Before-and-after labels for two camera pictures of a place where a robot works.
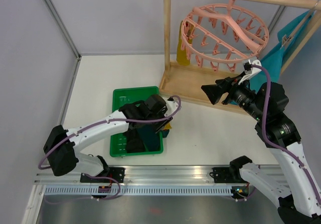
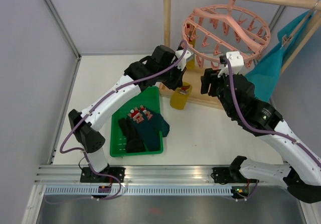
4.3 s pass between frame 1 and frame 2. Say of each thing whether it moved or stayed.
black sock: stayed
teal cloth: stayed
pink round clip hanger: stayed
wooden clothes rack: stayed
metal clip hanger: stayed
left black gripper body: moved
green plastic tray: stayed
